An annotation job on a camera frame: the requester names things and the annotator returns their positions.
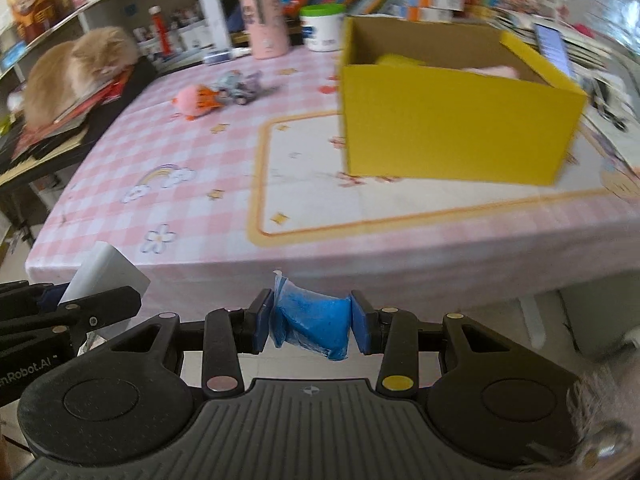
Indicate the pink checkered tablecloth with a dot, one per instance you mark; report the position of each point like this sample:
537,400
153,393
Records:
211,210

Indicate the white power adapter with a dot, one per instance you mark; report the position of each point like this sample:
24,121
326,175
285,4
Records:
104,268

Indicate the yellow cardboard box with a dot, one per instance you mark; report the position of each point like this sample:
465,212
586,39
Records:
438,122

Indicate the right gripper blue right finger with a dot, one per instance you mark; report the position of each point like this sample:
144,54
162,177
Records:
364,323

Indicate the pink plush chick toy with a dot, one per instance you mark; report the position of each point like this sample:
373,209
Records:
195,101

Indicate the yellow tape roll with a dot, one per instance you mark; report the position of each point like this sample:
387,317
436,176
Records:
397,60

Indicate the orange fluffy cat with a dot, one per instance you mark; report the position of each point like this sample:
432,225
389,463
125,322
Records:
72,70

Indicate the orange white medicine boxes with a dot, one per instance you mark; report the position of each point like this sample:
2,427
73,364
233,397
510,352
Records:
427,11

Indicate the white jar green lid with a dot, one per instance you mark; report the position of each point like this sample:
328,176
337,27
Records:
322,26

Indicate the white pen holder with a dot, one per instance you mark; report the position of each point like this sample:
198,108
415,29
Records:
186,39

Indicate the pink humidifier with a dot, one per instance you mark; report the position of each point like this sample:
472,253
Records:
264,23

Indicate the grey toy car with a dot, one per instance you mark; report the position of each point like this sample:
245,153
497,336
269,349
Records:
239,88

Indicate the black piano keyboard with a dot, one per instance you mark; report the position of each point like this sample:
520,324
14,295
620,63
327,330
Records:
27,155

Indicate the blue spray bottle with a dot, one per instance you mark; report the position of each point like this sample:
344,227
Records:
222,56

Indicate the red papers stack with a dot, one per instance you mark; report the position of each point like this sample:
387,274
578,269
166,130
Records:
70,110

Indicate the red tassel ornament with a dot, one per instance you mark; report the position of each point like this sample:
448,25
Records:
161,29

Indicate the smartphone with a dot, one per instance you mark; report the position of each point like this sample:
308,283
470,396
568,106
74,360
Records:
551,46

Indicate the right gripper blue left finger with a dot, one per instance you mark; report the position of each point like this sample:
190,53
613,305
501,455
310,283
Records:
258,320

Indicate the pink plush in box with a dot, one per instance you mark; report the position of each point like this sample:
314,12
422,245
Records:
502,71

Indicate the blue packet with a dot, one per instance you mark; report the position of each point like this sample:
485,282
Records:
309,320

